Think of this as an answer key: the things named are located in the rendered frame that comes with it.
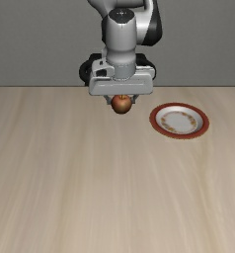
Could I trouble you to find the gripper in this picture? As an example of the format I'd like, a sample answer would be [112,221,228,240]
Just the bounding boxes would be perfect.
[88,57,156,106]

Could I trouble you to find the red apple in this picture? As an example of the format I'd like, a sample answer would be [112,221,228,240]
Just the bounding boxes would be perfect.
[111,94,133,115]

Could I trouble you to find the red-rimmed white plate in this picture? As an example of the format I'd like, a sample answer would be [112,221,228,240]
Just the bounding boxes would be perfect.
[149,102,210,140]

